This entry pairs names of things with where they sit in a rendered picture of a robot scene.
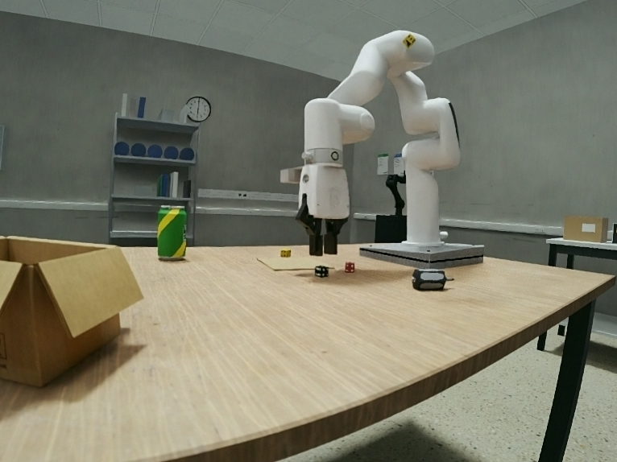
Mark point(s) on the beige square mat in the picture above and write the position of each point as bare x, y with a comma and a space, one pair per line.
282, 264

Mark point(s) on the brown cardboard box with flaps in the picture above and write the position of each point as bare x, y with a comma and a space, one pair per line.
84, 290

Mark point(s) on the green drink can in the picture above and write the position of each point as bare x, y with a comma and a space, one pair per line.
172, 233

